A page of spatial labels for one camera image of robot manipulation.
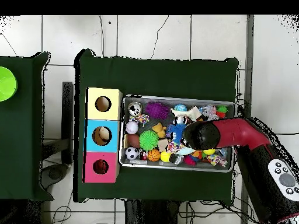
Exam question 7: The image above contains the tan plush animal toy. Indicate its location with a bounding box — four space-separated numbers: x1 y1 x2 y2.
152 122 168 138

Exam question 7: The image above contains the green spiky ball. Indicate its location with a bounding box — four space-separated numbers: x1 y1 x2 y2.
139 129 159 151

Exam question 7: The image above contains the mint knit cloth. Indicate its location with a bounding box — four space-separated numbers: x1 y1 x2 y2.
175 147 196 156

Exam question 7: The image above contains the silver mesh bin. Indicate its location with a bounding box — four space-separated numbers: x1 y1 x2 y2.
117 93 237 173

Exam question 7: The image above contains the wooden box with three holes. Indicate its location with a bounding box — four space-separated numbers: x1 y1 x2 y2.
82 87 123 184

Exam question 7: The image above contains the purple spiky ball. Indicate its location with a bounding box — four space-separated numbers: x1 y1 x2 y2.
144 101 171 120

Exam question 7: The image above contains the white baseball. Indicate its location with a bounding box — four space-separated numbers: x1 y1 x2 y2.
125 120 139 135

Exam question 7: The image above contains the silver drink can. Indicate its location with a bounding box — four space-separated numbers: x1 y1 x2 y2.
127 101 142 117

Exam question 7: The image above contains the small orange basketball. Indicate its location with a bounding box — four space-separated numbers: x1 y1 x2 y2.
147 149 161 162

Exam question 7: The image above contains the small soccer ball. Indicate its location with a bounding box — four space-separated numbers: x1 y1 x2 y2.
124 146 140 161

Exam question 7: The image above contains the cream knit cloth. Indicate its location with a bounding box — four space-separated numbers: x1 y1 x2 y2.
170 106 202 122

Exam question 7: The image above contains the large dark green tablecloth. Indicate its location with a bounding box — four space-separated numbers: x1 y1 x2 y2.
73 48 239 206

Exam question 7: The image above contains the beige brown ball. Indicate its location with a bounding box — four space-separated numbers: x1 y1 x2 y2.
98 127 110 144

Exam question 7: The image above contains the grey stand base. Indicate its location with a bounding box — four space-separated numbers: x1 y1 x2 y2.
40 163 69 190

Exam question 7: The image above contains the small dark green tablecloth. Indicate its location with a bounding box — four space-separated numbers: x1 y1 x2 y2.
0 51 54 202

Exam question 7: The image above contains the lime green bowl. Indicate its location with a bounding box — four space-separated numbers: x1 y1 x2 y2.
0 66 18 102

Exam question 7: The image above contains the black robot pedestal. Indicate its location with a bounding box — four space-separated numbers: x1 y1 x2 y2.
124 199 180 224

